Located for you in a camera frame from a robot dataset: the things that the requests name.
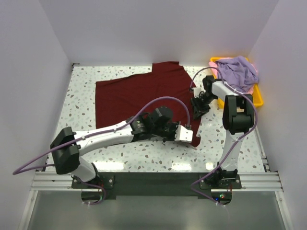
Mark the lavender t shirt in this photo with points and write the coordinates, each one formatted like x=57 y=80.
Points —
x=242 y=72

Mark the pink t shirt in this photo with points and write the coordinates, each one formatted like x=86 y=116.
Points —
x=251 y=92

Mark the dark red t shirt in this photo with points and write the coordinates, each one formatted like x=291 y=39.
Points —
x=119 y=99

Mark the yellow plastic bin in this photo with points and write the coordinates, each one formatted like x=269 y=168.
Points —
x=257 y=97

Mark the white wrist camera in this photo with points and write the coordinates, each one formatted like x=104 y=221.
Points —
x=183 y=134
x=197 y=91

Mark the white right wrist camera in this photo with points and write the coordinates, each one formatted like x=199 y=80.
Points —
x=197 y=91

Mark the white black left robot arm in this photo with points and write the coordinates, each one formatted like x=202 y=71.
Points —
x=68 y=147

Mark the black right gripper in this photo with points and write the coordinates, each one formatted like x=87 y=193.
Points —
x=198 y=110

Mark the aluminium extrusion rail frame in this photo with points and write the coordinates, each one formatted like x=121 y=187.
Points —
x=248 y=212

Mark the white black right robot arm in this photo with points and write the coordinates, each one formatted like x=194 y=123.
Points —
x=239 y=119

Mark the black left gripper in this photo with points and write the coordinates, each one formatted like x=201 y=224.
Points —
x=174 y=126

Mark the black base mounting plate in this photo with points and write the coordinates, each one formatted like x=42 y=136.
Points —
x=155 y=184

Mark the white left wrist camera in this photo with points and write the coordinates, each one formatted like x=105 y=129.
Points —
x=183 y=134

